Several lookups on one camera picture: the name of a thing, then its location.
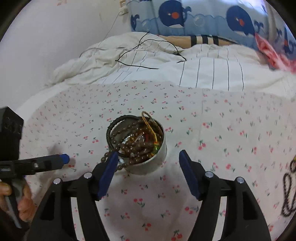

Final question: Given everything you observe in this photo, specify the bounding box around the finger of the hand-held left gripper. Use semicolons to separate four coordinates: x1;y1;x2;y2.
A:
13;153;70;175

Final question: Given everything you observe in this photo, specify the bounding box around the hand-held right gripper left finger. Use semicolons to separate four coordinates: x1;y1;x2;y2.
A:
25;152;119;241

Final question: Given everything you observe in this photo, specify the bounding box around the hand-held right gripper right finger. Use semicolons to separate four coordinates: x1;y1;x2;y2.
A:
179;149;271;241

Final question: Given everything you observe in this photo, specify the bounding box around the dark beaded necklace yellow cord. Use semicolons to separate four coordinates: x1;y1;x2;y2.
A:
100;111;164;172

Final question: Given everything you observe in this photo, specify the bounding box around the round metal bowl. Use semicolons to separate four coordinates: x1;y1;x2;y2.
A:
107;115;167;175

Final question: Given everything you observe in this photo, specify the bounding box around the black hair tie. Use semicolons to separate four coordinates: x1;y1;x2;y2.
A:
106;115;139;159

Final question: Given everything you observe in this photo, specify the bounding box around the person's left hand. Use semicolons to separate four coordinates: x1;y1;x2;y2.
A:
0;181;36;223

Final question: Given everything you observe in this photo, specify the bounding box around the cherry print bedsheet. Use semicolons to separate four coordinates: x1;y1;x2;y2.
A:
17;80;296;241

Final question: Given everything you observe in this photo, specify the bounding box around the white cloth with black outline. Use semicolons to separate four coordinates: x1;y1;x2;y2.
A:
281;155;296;218

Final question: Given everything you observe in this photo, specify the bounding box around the white striped duvet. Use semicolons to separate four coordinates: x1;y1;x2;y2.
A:
45;32;296;102

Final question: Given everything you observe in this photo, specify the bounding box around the beige black striped pillow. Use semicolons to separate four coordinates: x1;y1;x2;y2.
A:
158;34;238;49

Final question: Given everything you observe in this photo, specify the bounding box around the pink checked cloth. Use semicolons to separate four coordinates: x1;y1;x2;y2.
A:
254;32;296;75

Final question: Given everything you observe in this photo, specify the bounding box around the blue whale print cushion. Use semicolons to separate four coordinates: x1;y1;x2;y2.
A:
130;0;296;55

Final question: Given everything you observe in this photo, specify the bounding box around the thin black cable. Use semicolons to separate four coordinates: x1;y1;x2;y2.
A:
116;31;187;70

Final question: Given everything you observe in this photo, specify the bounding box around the thin grey cable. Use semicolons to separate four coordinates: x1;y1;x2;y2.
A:
79;9;125;58

